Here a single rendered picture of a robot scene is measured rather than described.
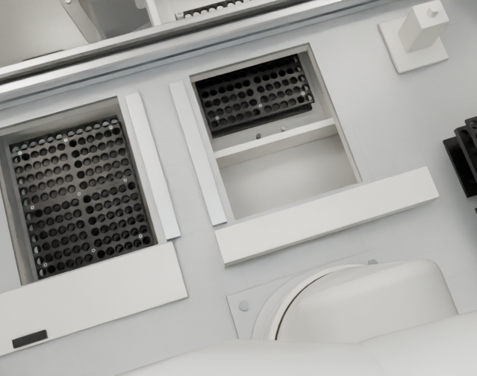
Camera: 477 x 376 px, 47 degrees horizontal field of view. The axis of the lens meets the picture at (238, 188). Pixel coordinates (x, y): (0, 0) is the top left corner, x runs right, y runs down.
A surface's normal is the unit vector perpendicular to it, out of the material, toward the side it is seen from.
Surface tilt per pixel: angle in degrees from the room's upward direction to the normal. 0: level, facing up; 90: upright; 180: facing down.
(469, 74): 0
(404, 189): 0
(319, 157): 0
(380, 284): 16
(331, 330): 49
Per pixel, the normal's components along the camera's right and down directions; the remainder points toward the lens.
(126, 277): 0.02, -0.25
